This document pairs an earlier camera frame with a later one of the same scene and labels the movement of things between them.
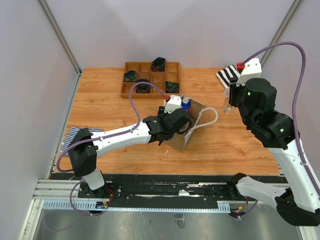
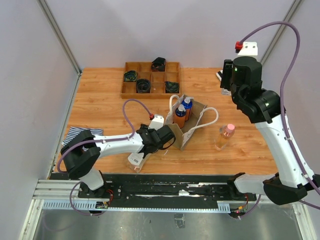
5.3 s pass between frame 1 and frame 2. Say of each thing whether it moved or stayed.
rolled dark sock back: stayed
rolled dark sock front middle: stayed
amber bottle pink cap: moved
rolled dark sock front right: stayed
